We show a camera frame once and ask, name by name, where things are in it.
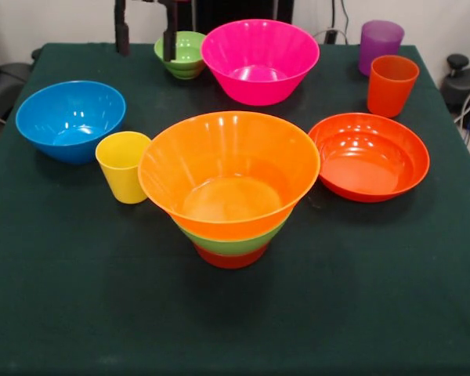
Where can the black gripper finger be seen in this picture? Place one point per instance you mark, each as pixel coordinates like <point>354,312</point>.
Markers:
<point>170,39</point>
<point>122,35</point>

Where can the small green ribbed bowl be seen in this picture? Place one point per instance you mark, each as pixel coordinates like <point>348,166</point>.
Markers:
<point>186,55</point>

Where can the large yellow-orange bowl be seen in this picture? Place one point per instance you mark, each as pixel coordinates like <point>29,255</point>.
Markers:
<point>227,164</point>

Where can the large green bowl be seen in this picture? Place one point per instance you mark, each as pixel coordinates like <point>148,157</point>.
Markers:
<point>227,244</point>

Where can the wide shallow orange bowl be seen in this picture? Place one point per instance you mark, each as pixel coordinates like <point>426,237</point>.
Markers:
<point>360,164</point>

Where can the small orange bowl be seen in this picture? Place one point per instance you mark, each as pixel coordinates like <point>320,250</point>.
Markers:
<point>229,260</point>

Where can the small black knob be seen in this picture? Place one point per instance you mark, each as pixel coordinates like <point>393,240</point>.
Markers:
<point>36,54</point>

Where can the large pink bowl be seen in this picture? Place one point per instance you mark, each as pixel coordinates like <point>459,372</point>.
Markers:
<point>258,51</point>

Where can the blue bowl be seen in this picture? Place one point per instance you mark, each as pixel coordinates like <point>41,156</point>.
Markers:
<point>70,117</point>

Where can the dark grey chair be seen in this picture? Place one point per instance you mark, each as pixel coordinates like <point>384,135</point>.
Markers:
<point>4,90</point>

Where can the yellow cup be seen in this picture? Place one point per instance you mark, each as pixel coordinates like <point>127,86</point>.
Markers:
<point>117,168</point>

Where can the black power adapter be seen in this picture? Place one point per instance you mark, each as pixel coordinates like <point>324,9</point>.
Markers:
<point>330,36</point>

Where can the purple cup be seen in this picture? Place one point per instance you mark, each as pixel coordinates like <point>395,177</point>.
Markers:
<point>380,43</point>

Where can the orange cup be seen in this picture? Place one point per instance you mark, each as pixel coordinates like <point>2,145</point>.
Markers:
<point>391,90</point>

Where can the dark green tablecloth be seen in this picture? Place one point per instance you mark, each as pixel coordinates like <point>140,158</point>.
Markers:
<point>219,313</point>

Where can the black clamp knob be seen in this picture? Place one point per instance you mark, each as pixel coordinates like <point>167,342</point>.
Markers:
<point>457,60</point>

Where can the black rounded base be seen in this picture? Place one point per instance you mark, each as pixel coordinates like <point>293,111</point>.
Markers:
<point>454,90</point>

